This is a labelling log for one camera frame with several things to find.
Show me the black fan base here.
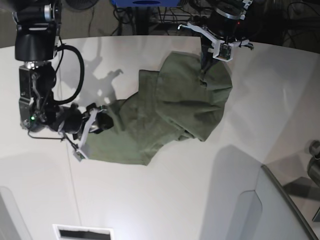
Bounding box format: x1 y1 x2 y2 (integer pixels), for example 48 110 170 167
65 0 99 11

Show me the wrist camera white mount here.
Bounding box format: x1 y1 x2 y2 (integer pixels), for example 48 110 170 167
177 21 254 63
73 103 108 162

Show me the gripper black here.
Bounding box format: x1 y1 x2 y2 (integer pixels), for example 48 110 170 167
53 103 113 135
200 11 242 75

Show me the black power strip red light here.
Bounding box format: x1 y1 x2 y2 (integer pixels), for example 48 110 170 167
192 15 241 26

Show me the blue box with oval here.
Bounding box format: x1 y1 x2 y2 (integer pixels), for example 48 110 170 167
111 0 181 8

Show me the white label with black strip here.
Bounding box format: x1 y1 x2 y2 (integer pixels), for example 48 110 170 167
52 224 115 240

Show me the grey metal stand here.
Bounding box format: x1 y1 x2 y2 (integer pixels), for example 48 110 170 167
261 139 320 240

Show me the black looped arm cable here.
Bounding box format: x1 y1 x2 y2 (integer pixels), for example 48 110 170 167
51 44 85 105

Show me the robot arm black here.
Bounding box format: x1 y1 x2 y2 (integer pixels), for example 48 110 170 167
13 0 114 139
200 0 254 73

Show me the olive green t-shirt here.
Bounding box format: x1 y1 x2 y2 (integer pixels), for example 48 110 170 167
86 52 233 166

